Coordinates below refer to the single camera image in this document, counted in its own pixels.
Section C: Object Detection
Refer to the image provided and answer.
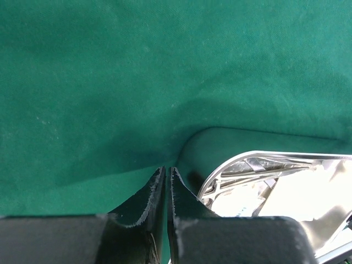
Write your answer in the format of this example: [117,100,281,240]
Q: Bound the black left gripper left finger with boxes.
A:
[1,167,166,263]

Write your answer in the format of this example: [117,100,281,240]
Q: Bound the stainless steel tray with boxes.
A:
[197,151,351,263]

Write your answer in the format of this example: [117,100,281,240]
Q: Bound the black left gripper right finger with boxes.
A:
[167,167,315,264]

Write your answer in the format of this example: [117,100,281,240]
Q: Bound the steel scissor forceps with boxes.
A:
[202,169,284,206]

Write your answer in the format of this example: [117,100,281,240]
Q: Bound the white suture packet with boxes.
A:
[217,193,266,217]

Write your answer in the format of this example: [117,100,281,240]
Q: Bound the dark green surgical cloth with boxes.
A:
[1,1,351,263]

